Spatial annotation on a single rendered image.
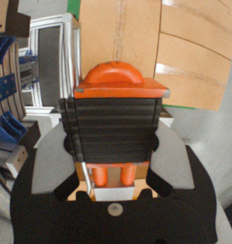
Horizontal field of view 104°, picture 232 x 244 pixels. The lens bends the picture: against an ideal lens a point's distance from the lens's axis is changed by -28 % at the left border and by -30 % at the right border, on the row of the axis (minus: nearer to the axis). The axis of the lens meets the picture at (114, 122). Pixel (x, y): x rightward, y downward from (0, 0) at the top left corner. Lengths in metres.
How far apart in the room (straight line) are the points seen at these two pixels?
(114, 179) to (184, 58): 0.70
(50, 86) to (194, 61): 1.05
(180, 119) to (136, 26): 1.23
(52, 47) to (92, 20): 0.49
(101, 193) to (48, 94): 1.02
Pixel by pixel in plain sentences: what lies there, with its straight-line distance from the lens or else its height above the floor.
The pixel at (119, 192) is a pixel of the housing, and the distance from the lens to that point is 0.20.
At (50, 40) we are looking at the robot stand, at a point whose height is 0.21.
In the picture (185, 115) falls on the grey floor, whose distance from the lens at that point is 1.63.
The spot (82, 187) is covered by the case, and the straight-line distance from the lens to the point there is 0.48.
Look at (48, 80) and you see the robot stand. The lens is 1.10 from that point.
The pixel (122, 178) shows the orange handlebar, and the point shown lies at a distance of 0.19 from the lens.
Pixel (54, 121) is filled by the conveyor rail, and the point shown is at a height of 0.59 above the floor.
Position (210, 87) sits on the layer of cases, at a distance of 0.94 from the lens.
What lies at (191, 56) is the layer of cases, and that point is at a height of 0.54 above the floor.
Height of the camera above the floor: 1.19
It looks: 60 degrees down
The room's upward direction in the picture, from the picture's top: 174 degrees clockwise
